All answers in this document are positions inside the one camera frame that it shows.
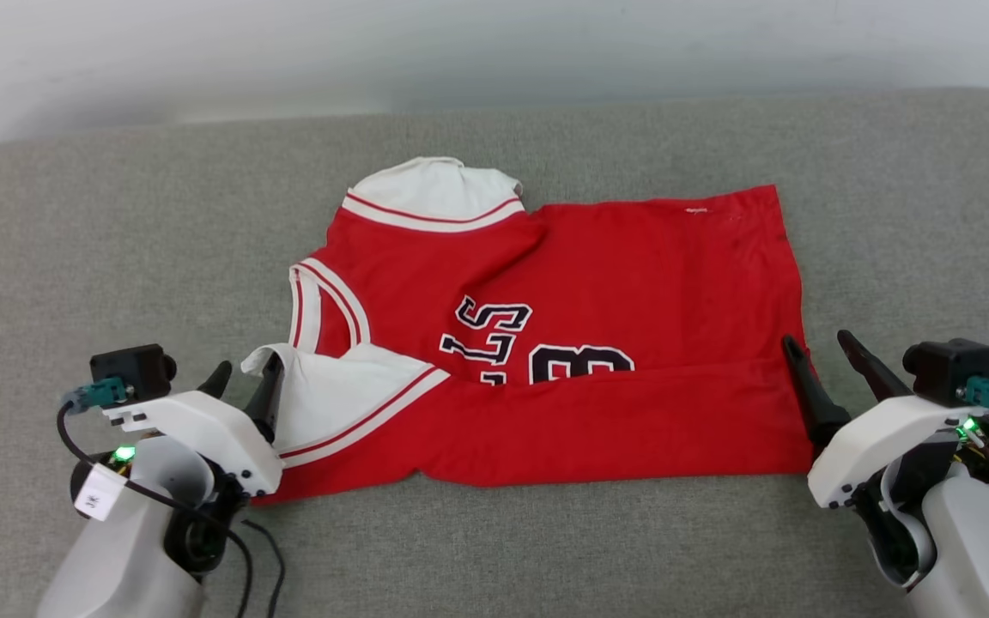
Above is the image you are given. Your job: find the red white basketball jersey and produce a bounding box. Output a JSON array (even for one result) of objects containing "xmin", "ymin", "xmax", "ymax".
[{"xmin": 241, "ymin": 156, "xmax": 818, "ymax": 506}]

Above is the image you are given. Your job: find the white paper label tag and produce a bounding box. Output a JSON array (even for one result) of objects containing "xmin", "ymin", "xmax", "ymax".
[{"xmin": 74, "ymin": 463, "xmax": 129, "ymax": 522}]

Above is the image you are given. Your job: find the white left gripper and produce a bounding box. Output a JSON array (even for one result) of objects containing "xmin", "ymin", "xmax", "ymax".
[{"xmin": 102, "ymin": 352, "xmax": 287, "ymax": 499}]

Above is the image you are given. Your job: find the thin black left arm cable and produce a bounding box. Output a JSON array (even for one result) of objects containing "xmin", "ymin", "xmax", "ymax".
[{"xmin": 241, "ymin": 518, "xmax": 288, "ymax": 618}]

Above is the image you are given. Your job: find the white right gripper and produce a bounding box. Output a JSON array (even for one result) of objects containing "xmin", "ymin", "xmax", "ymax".
[{"xmin": 781, "ymin": 329, "xmax": 974, "ymax": 510}]

